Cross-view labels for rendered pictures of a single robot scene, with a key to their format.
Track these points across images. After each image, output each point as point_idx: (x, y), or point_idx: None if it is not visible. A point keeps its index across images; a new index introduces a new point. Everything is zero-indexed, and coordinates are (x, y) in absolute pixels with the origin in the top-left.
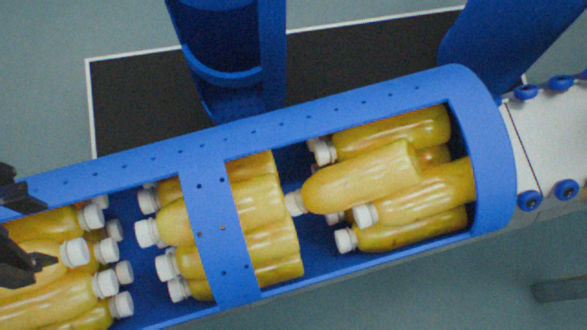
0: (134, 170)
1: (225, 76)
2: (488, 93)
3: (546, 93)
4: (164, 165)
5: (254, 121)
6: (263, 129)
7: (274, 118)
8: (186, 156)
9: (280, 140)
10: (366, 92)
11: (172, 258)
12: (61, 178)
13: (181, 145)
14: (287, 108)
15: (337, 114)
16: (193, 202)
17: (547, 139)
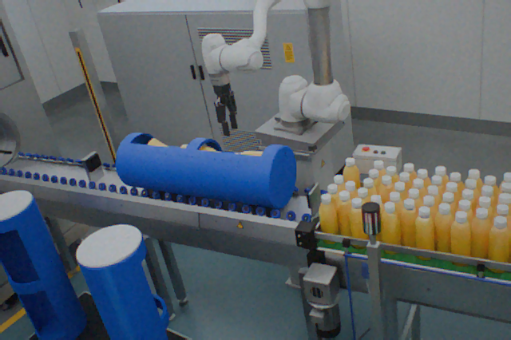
0: (205, 155)
1: (160, 298)
2: (122, 140)
3: (97, 190)
4: (198, 152)
5: (170, 161)
6: (170, 154)
7: (165, 158)
8: (192, 153)
9: (170, 148)
10: (140, 157)
11: None
12: (223, 163)
13: (190, 160)
14: (160, 164)
15: (152, 150)
16: (200, 142)
17: (112, 182)
